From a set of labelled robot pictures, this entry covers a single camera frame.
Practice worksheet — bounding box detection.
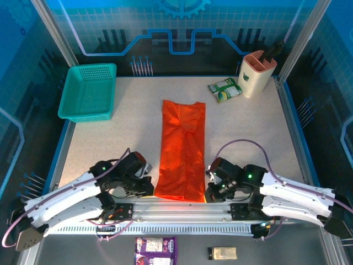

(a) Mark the orange t-shirt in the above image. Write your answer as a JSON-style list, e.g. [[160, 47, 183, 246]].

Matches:
[[153, 99, 207, 203]]

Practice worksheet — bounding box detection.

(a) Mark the purple snack packet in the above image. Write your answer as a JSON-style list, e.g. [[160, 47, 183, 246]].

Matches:
[[133, 236, 178, 265]]

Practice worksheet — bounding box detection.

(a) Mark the gold foil packet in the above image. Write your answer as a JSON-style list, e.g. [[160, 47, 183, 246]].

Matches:
[[207, 246, 238, 261]]

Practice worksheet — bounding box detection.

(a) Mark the green snack packet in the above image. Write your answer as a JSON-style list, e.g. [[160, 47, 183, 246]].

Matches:
[[207, 77, 243, 104]]

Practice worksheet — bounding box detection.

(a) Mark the teal plastic basket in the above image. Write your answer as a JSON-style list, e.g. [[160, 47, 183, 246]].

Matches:
[[57, 63, 118, 123]]

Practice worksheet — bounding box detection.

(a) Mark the cream utensil holder peach rim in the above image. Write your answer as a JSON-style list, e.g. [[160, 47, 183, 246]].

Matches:
[[237, 50, 278, 99]]

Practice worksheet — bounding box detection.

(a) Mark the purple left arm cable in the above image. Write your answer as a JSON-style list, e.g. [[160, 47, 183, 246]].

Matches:
[[1, 147, 140, 248]]

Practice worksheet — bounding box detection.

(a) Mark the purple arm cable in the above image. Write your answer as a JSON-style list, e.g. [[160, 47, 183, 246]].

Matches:
[[1, 147, 140, 248], [211, 139, 353, 241]]

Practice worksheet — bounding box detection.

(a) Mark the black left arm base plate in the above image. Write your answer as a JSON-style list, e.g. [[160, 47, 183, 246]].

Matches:
[[104, 203, 135, 221]]

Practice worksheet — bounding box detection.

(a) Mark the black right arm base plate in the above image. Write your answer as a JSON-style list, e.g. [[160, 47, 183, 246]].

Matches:
[[230, 203, 279, 221]]

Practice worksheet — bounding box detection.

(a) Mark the aluminium frame rail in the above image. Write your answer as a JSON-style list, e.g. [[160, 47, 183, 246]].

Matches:
[[33, 197, 331, 221]]

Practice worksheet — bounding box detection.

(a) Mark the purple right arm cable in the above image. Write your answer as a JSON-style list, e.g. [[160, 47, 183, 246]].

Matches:
[[211, 139, 353, 241]]

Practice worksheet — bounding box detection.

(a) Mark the white slotted cable duct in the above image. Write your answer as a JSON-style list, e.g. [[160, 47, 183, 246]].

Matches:
[[43, 222, 254, 237]]

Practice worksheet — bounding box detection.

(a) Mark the black utensil handle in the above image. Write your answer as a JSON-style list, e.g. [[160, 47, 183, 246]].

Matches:
[[259, 40, 285, 61]]

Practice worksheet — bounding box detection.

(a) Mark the aluminium frame post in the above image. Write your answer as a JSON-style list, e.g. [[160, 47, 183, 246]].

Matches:
[[30, 0, 81, 67], [277, 0, 333, 81]]

